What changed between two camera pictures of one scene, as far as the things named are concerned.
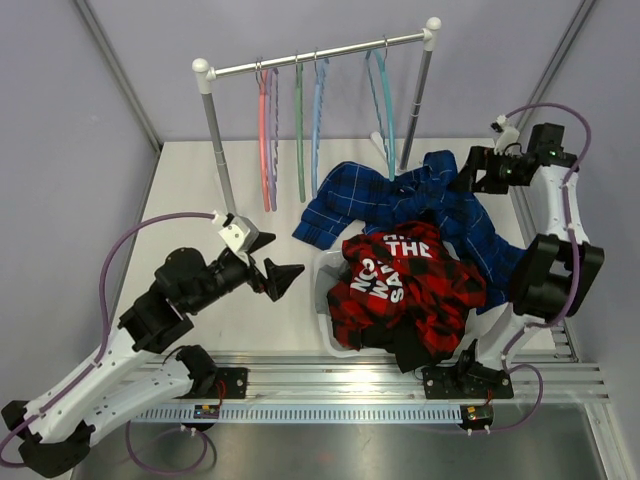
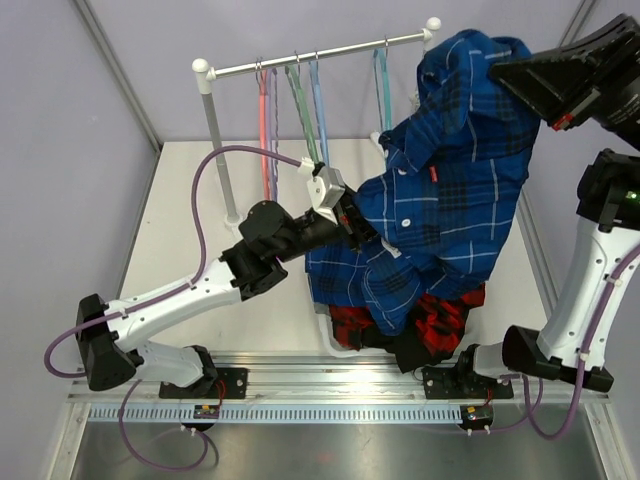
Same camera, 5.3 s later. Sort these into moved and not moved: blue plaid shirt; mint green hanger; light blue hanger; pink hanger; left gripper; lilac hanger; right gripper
Moved: right gripper; blue plaid shirt; left gripper; mint green hanger; light blue hanger
Not moved: pink hanger; lilac hanger
